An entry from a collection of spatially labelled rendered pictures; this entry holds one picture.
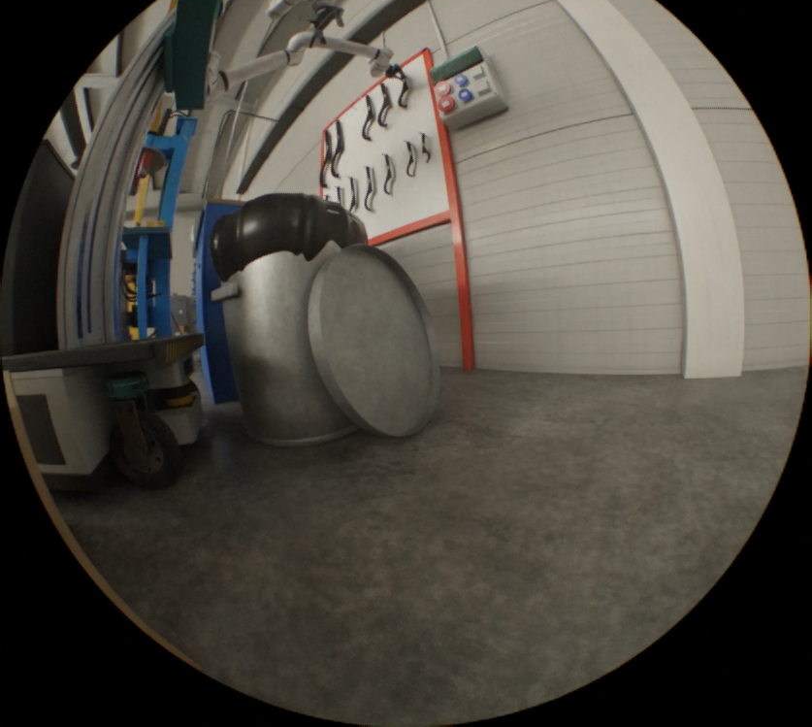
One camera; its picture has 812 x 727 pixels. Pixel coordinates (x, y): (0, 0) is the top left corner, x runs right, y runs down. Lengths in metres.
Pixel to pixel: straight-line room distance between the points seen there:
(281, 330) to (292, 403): 0.19
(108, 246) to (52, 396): 0.59
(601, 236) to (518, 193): 0.46
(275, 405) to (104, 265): 0.77
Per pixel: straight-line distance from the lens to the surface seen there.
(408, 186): 1.81
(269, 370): 0.70
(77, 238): 0.86
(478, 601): 0.38
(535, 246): 1.33
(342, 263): 0.71
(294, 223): 0.68
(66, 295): 0.84
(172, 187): 3.33
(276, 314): 0.67
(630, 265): 1.28
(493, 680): 0.34
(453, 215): 1.52
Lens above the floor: 0.33
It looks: 2 degrees down
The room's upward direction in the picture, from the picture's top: 4 degrees counter-clockwise
